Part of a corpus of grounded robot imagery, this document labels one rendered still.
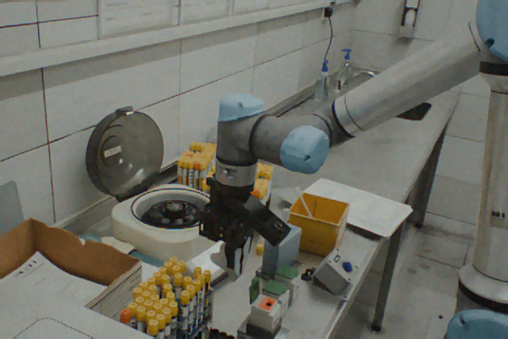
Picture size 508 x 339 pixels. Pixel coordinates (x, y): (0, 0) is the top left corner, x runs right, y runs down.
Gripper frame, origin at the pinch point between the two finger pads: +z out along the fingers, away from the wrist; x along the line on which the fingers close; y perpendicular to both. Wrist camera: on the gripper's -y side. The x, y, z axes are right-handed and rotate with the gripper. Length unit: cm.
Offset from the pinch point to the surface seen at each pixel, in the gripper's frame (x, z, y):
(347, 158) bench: -102, 11, 8
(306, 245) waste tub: -32.7, 9.2, -2.4
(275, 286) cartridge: -7.0, 4.6, -5.3
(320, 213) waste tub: -45.4, 6.2, -1.3
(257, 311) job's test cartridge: 2.0, 4.5, -5.6
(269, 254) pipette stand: -17.0, 4.4, 0.7
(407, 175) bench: -100, 11, -14
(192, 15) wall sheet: -59, -37, 50
